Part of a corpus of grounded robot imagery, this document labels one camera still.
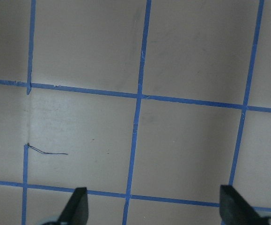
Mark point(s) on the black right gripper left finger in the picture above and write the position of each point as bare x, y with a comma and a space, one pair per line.
76, 211

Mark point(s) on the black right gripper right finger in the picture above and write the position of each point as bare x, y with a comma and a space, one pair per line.
234, 210

